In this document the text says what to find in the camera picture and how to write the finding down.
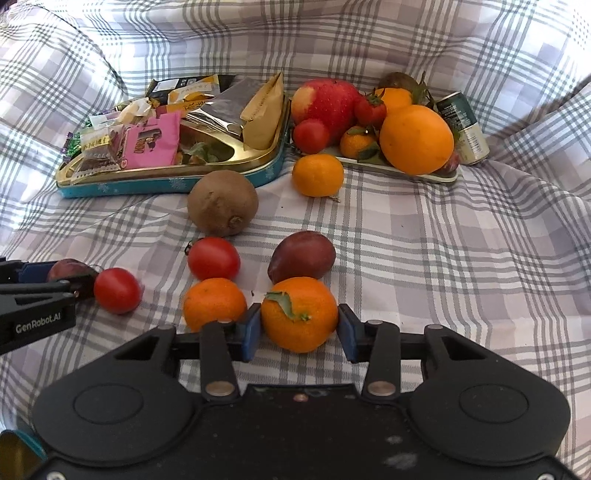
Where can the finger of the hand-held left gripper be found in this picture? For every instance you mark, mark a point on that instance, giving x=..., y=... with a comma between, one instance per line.
x=85, y=288
x=33, y=272

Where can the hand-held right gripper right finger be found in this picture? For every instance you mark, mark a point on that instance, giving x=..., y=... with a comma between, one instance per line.
x=349, y=336

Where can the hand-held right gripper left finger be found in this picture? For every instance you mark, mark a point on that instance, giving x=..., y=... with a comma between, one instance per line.
x=250, y=332

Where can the small dark purple plum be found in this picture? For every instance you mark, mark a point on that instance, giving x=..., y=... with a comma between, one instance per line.
x=69, y=270

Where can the tangerine with green leaf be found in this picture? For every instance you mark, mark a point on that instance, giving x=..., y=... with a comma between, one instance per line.
x=300, y=323

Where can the large brown kiwi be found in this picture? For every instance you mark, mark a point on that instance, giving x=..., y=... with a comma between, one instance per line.
x=222, y=203

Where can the white rectangular tray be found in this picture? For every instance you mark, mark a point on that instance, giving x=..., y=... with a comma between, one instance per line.
x=364, y=165

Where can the red cherry tomato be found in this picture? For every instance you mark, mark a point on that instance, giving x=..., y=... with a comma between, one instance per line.
x=213, y=258
x=117, y=290
x=311, y=136

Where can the plain orange tangerine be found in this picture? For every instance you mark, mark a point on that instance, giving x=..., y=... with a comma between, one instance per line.
x=214, y=304
x=317, y=175

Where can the large dark red plum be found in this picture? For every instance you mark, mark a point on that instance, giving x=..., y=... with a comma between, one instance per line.
x=302, y=258

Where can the grey checked blanket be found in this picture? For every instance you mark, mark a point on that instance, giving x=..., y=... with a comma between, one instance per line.
x=438, y=258

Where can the teal and gold tin lid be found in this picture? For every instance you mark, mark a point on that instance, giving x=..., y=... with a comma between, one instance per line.
x=16, y=454

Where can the pile of wrapped candies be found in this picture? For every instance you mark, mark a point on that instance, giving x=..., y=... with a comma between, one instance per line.
x=99, y=147

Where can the pink snack packet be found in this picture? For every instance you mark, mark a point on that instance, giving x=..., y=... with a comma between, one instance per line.
x=154, y=141

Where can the wilted green leaf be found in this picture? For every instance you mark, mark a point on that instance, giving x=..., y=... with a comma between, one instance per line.
x=203, y=152

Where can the small tangerine with leaves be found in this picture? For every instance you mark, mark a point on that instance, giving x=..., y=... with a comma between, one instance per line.
x=355, y=143

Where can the large orange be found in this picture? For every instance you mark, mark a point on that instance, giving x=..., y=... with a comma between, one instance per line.
x=415, y=138

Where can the tan paper packet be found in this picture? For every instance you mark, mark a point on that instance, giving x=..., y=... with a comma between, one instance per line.
x=263, y=115

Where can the silver foil packet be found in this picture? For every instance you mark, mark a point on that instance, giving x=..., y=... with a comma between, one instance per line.
x=221, y=108

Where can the red strawberry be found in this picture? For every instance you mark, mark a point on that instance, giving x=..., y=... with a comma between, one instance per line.
x=369, y=110

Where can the black and yellow snack packets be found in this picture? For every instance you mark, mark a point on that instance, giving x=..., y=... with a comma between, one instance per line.
x=194, y=87

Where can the red apple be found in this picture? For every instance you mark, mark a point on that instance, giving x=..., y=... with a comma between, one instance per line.
x=328, y=104

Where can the green drink can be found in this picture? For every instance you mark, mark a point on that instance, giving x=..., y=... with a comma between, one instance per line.
x=466, y=134

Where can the tangerine with long stem leaves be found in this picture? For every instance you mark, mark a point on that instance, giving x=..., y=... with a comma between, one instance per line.
x=395, y=99

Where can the small brown kiwi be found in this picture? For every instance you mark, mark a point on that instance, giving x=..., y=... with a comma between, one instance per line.
x=399, y=82

